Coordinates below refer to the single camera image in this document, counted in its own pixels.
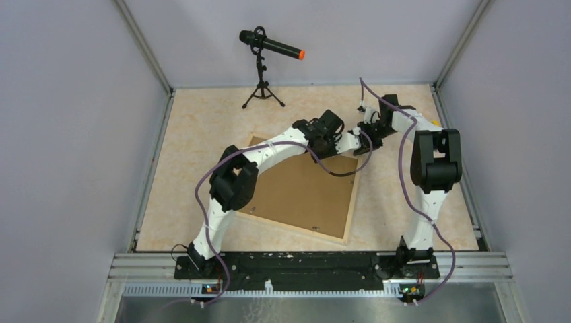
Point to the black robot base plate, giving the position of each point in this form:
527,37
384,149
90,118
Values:
304,271

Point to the white wooden photo frame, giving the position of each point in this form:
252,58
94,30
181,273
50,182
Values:
300,195

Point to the aluminium rail front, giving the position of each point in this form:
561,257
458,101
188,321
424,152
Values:
152,274

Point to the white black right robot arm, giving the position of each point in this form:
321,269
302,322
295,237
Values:
435,167

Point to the black microphone orange tip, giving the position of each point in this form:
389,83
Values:
270,44

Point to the black tripod microphone stand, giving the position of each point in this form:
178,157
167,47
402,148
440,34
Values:
262,90

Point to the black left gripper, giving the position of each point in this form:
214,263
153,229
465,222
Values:
332,151

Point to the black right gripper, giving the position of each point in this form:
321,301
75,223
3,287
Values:
363,126

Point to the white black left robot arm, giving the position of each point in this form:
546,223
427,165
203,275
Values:
233,179

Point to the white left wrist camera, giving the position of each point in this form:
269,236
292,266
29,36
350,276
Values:
349,141

